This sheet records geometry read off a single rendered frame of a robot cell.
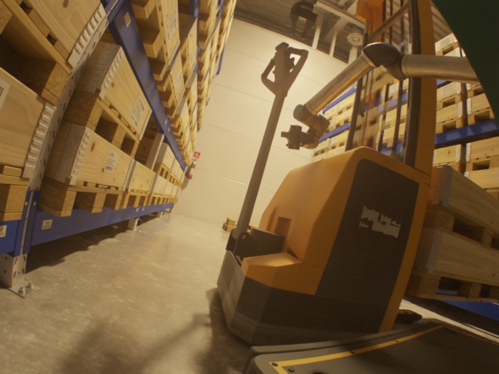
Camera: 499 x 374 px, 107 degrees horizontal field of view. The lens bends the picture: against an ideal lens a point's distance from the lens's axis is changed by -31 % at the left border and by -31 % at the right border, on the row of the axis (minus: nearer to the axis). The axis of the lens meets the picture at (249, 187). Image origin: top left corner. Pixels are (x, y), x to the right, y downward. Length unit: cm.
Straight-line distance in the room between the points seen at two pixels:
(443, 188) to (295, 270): 86
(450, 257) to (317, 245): 82
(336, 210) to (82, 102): 102
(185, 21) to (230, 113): 519
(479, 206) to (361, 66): 107
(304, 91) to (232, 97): 214
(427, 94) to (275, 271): 121
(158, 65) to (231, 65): 606
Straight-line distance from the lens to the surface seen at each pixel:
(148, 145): 291
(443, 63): 125
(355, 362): 44
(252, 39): 842
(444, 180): 145
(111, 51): 111
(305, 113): 147
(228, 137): 703
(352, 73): 136
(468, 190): 165
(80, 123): 103
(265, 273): 97
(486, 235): 190
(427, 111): 153
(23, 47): 81
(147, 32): 155
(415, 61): 132
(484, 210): 185
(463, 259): 166
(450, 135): 353
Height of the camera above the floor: 50
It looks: 6 degrees up
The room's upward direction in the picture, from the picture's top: 16 degrees clockwise
